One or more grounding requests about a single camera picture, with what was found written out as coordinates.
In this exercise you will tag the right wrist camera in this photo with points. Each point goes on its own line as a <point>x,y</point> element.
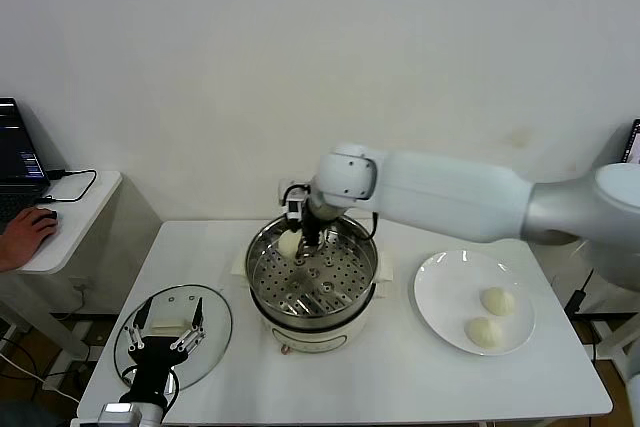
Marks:
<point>294,209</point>

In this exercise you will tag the cream electric cooker pot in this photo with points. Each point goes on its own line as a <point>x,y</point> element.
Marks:
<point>310,337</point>

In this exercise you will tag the black computer mouse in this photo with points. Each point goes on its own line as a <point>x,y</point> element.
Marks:
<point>51,215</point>

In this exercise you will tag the white steamed baozi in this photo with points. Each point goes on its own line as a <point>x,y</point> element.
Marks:
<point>483,333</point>
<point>289,244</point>
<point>498,301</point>

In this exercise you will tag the person's bare forearm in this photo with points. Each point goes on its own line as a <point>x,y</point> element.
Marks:
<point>2,259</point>

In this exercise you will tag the glass pot lid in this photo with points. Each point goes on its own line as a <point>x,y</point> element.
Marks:
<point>215,312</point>

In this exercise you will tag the black open laptop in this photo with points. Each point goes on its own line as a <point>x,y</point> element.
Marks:
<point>635,142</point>
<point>20,157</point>

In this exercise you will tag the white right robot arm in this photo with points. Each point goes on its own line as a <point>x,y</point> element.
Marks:
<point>450,197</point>

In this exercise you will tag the person's bare hand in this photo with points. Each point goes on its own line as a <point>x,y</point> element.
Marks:
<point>29,237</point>

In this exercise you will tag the stainless steel steamer basket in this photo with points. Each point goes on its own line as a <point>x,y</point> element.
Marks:
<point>280,282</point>

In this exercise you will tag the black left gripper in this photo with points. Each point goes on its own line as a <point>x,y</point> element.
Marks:
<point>152,357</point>

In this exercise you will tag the white round plate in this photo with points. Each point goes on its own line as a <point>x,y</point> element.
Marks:
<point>440,292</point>

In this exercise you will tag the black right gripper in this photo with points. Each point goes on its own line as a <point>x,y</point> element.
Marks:
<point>312,224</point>

